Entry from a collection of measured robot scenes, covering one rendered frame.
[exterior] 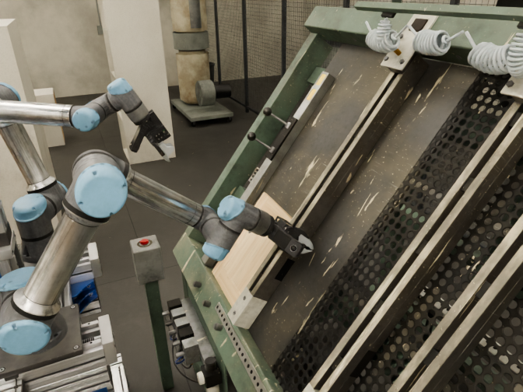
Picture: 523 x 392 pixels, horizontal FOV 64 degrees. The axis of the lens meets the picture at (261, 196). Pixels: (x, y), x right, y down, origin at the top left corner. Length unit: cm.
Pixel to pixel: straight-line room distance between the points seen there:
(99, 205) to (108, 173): 8
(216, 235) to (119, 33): 415
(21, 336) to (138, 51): 432
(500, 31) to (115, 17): 437
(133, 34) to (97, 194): 426
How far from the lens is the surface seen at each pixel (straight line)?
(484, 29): 134
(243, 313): 151
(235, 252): 174
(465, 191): 112
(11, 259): 157
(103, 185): 103
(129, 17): 520
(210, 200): 200
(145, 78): 529
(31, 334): 122
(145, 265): 200
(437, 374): 104
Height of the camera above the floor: 197
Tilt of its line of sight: 26 degrees down
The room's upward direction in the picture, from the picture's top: 1 degrees counter-clockwise
